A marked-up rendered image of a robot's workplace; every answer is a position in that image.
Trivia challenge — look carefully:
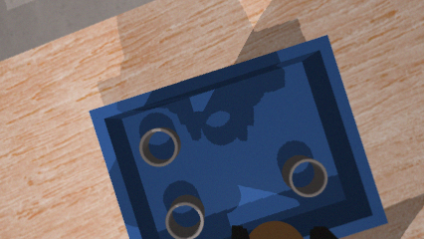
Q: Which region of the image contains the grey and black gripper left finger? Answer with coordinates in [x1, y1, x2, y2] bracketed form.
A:
[232, 225, 250, 239]

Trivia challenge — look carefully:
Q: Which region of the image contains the blue plastic crate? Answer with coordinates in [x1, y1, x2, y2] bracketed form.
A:
[89, 35, 388, 239]

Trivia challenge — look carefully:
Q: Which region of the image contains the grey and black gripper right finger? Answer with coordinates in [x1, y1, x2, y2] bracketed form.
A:
[310, 227, 338, 239]

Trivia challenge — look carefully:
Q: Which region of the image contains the grey metal bushing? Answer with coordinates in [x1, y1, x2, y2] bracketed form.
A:
[282, 155, 327, 197]
[165, 195, 205, 239]
[139, 127, 181, 167]

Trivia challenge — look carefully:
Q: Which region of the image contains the bronze bushing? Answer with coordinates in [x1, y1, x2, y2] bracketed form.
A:
[249, 221, 304, 239]

